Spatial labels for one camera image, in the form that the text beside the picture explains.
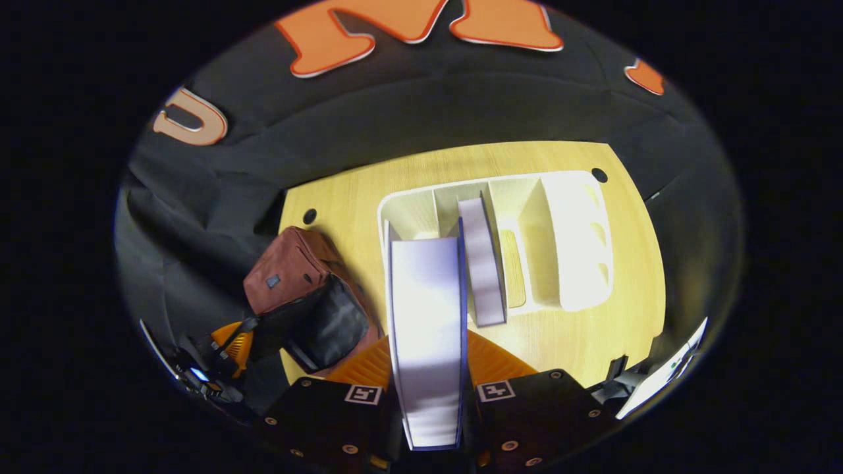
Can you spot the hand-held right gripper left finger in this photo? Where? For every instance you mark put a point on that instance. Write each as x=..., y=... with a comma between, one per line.
x=329, y=421

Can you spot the white portrait cover book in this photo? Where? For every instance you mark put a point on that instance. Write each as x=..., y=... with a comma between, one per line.
x=483, y=276

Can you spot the blue book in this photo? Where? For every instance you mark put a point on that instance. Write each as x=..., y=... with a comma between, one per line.
x=428, y=329

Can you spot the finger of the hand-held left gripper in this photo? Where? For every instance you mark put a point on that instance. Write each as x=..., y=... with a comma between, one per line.
x=236, y=345

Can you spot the maroon schoolbag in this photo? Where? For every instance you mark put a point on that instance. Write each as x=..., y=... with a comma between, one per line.
x=290, y=270

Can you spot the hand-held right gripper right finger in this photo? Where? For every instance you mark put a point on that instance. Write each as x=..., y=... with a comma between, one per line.
x=533, y=415

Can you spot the white bookshelf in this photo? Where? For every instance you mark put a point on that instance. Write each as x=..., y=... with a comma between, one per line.
x=573, y=250

